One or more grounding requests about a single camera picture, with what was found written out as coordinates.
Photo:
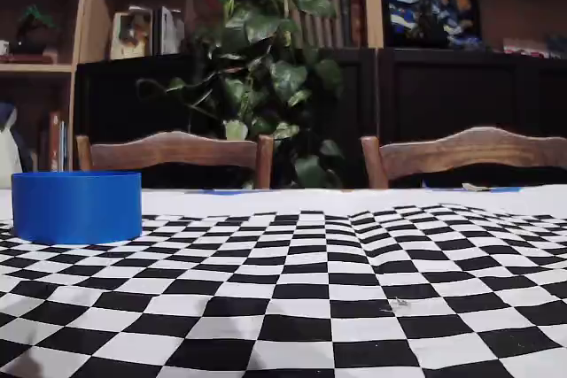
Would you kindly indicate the white grey illustrated box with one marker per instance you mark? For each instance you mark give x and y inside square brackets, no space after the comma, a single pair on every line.
[170,30]

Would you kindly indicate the small green bonsai model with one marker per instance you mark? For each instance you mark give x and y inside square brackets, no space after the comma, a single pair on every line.
[35,28]

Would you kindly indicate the blue spined upright book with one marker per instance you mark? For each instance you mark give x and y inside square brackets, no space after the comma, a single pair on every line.
[65,148]

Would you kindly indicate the beige illustrated box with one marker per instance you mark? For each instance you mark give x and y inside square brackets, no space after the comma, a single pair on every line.
[130,35]

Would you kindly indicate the red spined upright book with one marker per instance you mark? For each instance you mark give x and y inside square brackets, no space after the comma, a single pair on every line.
[54,143]

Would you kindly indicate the checkerboard printed white mat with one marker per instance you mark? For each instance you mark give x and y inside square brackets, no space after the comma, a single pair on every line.
[283,307]

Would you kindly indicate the blue white paper penguin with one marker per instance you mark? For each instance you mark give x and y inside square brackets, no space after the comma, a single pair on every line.
[9,156]

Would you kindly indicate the green leafy pothos plant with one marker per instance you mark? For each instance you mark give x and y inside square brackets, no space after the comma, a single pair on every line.
[248,41]

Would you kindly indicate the blue round box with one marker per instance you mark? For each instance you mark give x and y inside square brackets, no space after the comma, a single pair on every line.
[77,210]

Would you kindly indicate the dark brown cabinet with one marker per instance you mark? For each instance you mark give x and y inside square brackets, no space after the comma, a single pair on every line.
[443,94]

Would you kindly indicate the brown wooden chair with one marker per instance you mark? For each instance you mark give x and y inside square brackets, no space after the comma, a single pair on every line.
[177,152]
[465,152]

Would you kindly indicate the starry night mosaic picture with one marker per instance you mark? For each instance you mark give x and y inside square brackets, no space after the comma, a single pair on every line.
[434,10]

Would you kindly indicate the small crumpled paper scrap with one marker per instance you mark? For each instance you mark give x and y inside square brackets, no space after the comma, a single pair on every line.
[475,187]

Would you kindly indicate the blue tape strip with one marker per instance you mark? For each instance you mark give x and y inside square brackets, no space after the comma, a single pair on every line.
[500,190]
[232,191]

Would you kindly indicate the brown hardcover book row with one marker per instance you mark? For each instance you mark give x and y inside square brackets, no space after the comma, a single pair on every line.
[341,19]

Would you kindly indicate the red white flat box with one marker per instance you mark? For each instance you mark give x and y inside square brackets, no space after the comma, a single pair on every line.
[525,48]

